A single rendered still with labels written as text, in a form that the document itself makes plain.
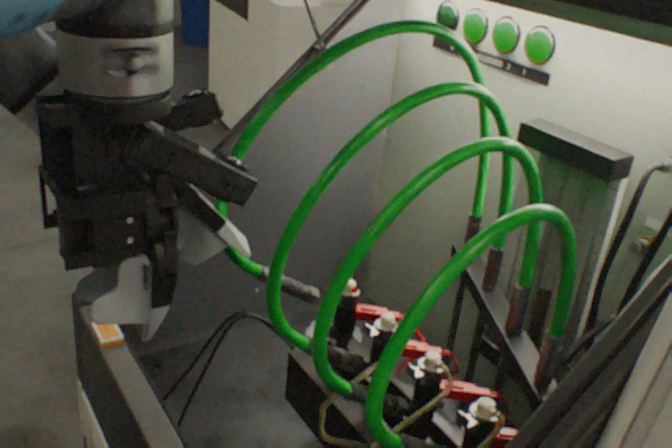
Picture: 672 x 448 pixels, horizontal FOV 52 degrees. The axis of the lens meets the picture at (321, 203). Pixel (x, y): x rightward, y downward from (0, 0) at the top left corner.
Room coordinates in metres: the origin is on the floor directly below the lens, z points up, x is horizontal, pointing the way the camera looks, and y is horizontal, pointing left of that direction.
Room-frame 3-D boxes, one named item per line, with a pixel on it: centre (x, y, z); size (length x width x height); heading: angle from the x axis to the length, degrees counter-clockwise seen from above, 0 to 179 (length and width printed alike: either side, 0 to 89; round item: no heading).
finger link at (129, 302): (0.44, 0.14, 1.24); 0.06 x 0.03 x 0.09; 124
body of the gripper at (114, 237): (0.45, 0.15, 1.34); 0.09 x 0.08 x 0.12; 124
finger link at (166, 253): (0.45, 0.12, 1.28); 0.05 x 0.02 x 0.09; 34
